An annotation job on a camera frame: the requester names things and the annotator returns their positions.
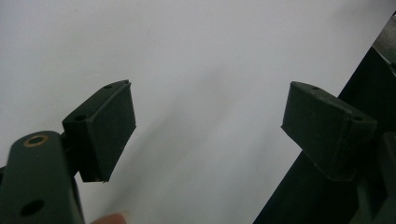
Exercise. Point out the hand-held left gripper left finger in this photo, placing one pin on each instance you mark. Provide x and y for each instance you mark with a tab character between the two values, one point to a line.
106	130

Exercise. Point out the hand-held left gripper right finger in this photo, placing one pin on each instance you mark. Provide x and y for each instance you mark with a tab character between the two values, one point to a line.
323	130

